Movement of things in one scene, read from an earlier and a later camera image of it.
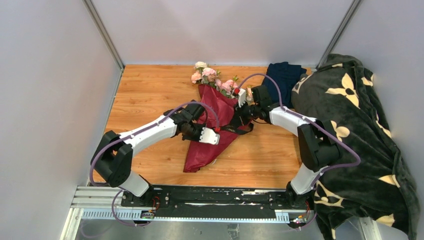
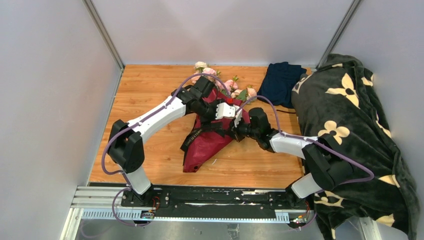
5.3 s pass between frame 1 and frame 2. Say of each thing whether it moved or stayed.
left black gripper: moved
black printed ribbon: moved
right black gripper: moved
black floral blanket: stayed
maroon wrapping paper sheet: stayed
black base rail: stayed
